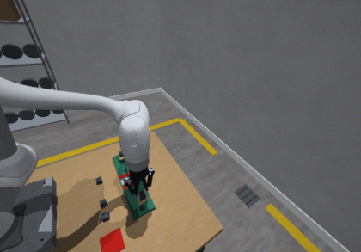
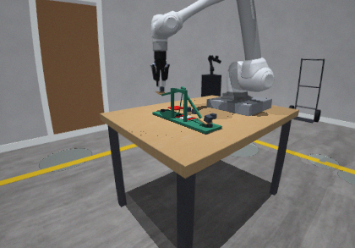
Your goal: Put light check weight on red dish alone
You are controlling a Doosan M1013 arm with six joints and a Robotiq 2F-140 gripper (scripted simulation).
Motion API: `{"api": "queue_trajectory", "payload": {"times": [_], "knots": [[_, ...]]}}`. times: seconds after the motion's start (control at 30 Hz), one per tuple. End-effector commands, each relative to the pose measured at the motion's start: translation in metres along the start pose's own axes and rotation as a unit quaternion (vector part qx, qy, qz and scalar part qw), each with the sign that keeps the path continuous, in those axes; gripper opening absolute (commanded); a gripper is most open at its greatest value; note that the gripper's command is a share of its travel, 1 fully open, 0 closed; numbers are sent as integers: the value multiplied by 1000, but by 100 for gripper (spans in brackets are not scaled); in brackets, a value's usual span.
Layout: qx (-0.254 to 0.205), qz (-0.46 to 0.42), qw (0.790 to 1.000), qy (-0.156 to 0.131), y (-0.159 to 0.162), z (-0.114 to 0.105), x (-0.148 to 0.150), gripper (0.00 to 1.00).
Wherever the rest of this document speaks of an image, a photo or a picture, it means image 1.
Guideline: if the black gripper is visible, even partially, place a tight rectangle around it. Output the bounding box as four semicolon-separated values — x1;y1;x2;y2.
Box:
123;166;155;202

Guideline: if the red square plate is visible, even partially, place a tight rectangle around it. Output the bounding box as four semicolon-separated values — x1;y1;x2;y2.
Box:
100;228;125;252

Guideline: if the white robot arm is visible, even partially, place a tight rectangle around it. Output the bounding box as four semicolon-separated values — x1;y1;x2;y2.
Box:
0;77;150;252

